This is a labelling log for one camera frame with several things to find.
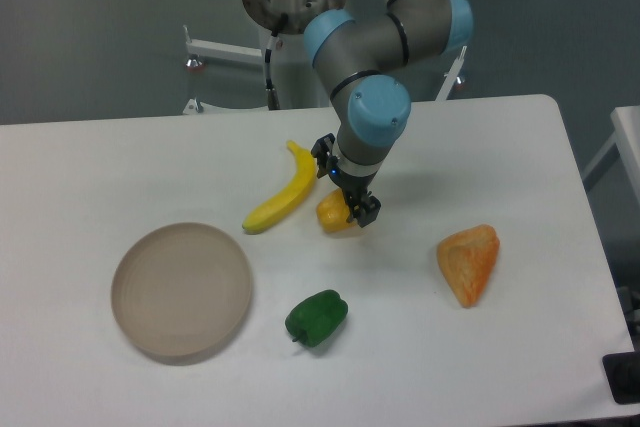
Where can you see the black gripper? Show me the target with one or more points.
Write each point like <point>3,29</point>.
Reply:
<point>352,178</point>

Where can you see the yellow toy pepper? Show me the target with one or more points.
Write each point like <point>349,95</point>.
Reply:
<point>333,213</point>

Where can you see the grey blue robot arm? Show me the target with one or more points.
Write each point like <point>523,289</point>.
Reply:
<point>353,62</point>

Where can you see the green toy pepper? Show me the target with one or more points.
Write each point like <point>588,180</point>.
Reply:
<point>316,318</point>

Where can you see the yellow toy banana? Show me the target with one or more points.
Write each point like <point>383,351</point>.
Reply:
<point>275,209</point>

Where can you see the orange triangular toy bread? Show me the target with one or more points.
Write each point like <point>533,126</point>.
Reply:
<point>466,260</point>

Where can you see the beige round plate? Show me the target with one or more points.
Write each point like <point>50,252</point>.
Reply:
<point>181,292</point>

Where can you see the white side table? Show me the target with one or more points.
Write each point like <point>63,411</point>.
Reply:
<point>622,144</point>

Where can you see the black device at edge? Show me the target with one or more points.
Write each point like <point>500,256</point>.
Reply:
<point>622,372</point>

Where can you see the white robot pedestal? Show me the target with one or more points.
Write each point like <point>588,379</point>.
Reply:
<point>289,79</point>

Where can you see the white frame leg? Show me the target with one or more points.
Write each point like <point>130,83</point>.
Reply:
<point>452,77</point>

